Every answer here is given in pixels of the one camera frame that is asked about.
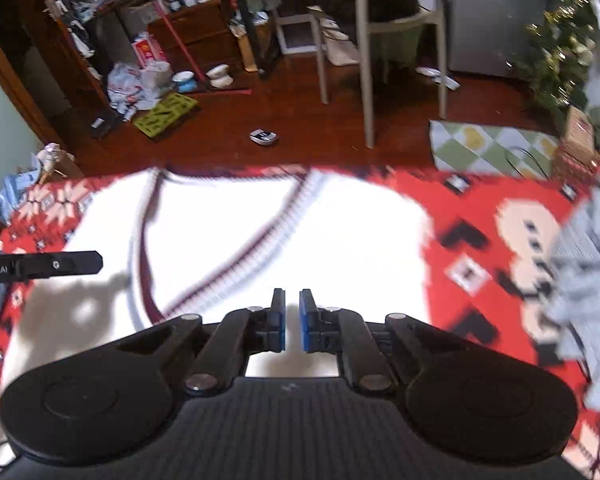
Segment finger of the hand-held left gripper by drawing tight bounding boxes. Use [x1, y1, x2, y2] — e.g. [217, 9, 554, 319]
[16, 250, 104, 278]

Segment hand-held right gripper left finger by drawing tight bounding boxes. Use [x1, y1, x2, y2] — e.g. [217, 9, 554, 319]
[115, 287, 287, 396]

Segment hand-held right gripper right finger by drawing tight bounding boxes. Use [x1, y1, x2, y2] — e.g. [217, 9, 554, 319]
[299, 288, 473, 395]

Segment white knit vest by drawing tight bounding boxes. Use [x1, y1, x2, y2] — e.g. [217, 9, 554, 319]
[0, 167, 436, 466]

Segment green egg tray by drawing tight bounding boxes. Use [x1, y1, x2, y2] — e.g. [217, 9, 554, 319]
[132, 92, 199, 138]

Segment red patterned blanket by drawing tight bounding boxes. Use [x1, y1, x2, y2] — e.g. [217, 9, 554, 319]
[0, 162, 600, 480]

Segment crumpled plastic bag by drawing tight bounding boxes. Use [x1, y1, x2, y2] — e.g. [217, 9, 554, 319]
[107, 60, 173, 116]

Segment red and white carton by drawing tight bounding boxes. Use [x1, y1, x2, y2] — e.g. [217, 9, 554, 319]
[130, 32, 168, 68]

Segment green checked rug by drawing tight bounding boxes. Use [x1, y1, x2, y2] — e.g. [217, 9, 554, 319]
[428, 120, 563, 178]

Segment tall wooden wardrobe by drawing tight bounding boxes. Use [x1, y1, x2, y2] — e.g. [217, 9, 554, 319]
[0, 0, 106, 171]

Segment white pet bowl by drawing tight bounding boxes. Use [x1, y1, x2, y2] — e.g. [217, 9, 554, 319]
[206, 64, 232, 90]

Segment red broom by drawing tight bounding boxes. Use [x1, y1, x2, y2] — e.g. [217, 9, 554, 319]
[152, 0, 253, 97]

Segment beige plastic chair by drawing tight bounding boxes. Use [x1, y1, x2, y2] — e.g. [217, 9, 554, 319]
[307, 0, 448, 150]

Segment wooden drawer cabinet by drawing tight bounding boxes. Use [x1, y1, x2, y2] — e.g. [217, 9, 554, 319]
[145, 0, 246, 78]

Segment brown paper bag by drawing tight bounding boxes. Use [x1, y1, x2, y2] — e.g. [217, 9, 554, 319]
[230, 20, 273, 73]

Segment white crumpled paper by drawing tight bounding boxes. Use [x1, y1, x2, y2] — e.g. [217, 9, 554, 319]
[415, 66, 461, 92]

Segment beige tote bag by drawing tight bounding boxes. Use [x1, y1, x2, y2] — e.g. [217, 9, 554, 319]
[320, 17, 361, 67]

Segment white drawer unit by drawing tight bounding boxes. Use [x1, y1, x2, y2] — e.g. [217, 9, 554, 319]
[257, 0, 326, 56]

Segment dark desk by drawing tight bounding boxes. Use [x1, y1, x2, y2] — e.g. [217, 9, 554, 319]
[220, 0, 282, 79]

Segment grey garment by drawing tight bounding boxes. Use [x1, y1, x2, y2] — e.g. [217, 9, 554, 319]
[547, 175, 600, 411]

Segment brown striped gift box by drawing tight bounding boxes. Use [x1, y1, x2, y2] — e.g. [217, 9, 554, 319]
[552, 106, 598, 181]

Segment small Christmas tree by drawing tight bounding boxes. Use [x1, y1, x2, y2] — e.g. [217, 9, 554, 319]
[510, 0, 598, 116]

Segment grey refrigerator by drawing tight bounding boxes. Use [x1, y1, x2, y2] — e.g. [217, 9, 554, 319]
[445, 0, 588, 78]

